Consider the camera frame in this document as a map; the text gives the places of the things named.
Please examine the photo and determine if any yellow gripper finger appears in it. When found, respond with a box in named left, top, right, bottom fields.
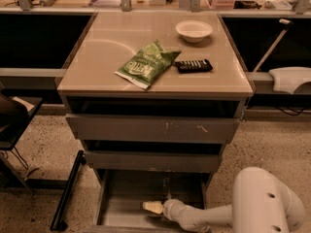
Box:
left=143, top=201, right=163, bottom=215

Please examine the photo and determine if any clear plastic water bottle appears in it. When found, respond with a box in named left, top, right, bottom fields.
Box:
left=163, top=177, right=171, bottom=200

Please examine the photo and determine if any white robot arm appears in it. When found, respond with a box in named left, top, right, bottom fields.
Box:
left=143, top=167, right=306, bottom=233

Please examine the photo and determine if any white robot base shell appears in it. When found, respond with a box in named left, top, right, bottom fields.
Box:
left=269, top=67, right=311, bottom=94

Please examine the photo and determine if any grey open bottom drawer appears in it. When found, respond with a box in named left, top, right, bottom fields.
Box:
left=84, top=170, right=208, bottom=233

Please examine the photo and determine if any grey middle drawer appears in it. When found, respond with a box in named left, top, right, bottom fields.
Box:
left=85, top=150, right=220, bottom=173

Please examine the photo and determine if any grey drawer cabinet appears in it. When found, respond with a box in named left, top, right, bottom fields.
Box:
left=56, top=12, right=255, bottom=192

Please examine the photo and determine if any grey top drawer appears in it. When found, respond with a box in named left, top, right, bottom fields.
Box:
left=66, top=114, right=239, bottom=144

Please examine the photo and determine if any black metal floor bar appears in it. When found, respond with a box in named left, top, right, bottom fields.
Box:
left=50, top=150, right=84, bottom=231

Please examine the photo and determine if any green chip bag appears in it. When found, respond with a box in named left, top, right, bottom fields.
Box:
left=115, top=40, right=181, bottom=89

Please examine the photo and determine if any black snack bar wrapper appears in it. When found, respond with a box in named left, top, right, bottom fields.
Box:
left=175, top=59, right=213, bottom=74

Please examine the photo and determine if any dark side cart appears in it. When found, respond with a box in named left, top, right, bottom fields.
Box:
left=0, top=95, right=43, bottom=189

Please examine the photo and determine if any white paper bowl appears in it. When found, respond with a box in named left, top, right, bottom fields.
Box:
left=176, top=20, right=213, bottom=43

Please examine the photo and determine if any white rod with cap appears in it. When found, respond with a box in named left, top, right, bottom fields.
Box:
left=254, top=18, right=294, bottom=72

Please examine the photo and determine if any black floor cable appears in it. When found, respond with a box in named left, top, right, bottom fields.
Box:
left=0, top=148, right=40, bottom=180

